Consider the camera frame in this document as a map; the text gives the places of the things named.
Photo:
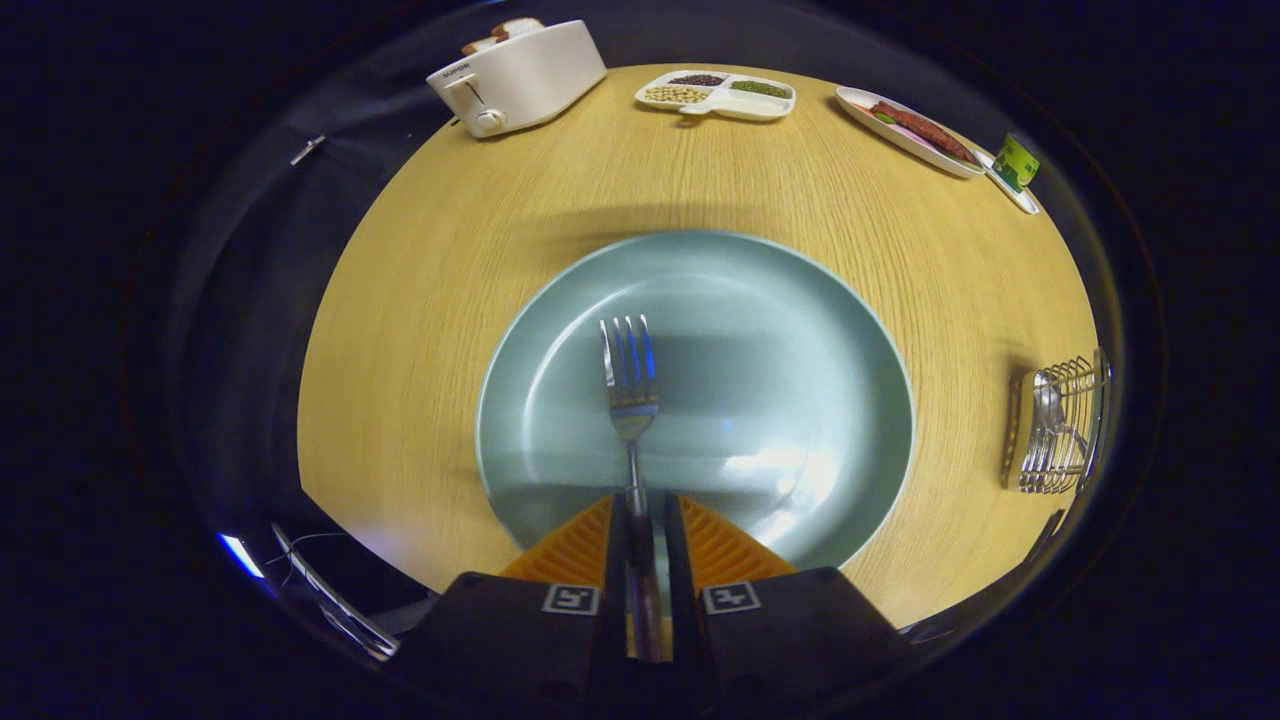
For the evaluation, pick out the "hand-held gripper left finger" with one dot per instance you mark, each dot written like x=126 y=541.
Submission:
x=520 y=640

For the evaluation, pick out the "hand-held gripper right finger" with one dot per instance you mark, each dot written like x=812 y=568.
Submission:
x=790 y=630

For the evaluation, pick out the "metal fork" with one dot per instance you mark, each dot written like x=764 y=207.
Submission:
x=630 y=400

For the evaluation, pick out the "white device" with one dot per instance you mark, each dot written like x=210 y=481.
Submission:
x=335 y=600

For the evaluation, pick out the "laptop screen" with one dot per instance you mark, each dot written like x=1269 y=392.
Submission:
x=240 y=555

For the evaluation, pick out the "light green plate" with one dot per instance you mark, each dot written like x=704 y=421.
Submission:
x=760 y=330

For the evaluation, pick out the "white square coaster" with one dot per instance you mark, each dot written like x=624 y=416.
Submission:
x=1020 y=200

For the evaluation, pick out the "white food plate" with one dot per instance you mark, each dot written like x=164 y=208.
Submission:
x=900 y=140

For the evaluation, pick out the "green drink bottle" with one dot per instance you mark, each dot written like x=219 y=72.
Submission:
x=1015 y=165

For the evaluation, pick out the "brown meat cutlet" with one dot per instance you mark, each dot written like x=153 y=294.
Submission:
x=925 y=130

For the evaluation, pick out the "white divided dish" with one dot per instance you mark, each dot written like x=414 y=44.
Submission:
x=740 y=106

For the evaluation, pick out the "silver cloth clip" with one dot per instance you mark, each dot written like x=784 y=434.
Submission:
x=307 y=150

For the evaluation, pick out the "green mung beans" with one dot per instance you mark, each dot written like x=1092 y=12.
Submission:
x=760 y=88

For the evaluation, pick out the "yellow soybeans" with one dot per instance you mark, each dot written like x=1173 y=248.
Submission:
x=677 y=95

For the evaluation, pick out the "dark red beans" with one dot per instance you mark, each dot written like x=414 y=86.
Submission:
x=697 y=80

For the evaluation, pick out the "white toaster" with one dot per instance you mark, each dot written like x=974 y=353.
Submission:
x=530 y=80

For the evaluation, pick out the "toast bread slice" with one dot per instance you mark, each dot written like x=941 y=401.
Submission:
x=518 y=28
x=478 y=46

